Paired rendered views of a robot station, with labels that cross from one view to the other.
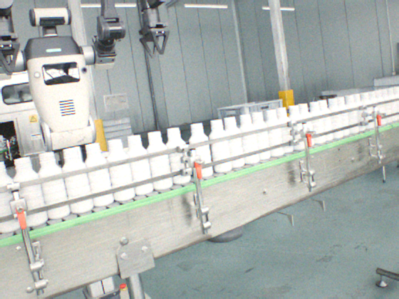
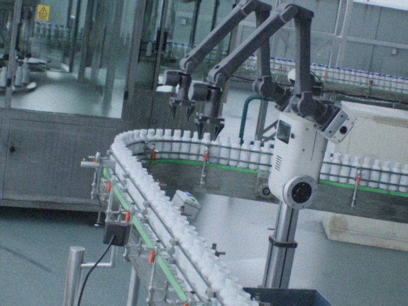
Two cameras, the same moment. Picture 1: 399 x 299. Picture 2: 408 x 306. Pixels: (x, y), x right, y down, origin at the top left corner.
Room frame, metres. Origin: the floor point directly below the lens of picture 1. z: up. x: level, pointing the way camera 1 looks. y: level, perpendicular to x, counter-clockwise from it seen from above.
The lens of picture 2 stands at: (1.92, -2.86, 1.96)
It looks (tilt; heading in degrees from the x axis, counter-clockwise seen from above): 11 degrees down; 104
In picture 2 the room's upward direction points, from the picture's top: 9 degrees clockwise
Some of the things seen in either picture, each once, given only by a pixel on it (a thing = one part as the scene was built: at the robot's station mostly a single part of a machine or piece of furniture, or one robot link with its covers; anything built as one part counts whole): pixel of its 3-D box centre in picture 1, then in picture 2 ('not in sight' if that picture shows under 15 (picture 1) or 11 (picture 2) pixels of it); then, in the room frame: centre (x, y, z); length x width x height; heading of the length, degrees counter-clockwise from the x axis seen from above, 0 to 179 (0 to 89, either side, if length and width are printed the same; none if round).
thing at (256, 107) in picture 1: (251, 114); not in sight; (3.72, -0.53, 1.00); 0.61 x 0.41 x 0.22; 129
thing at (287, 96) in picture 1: (287, 107); not in sight; (11.05, -2.75, 0.55); 0.40 x 0.40 x 1.10; 32
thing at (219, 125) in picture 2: (152, 43); (212, 129); (1.21, 0.12, 1.45); 0.07 x 0.07 x 0.09; 32
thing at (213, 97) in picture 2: (149, 2); (212, 95); (1.19, 0.11, 1.58); 0.07 x 0.06 x 0.07; 33
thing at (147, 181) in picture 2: (120, 169); (146, 198); (0.94, 0.24, 1.08); 0.06 x 0.06 x 0.17
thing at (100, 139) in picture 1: (97, 142); not in sight; (8.44, 2.57, 0.55); 0.40 x 0.40 x 1.10; 32
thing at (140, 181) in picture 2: (76, 180); (141, 190); (0.88, 0.34, 1.08); 0.06 x 0.06 x 0.17
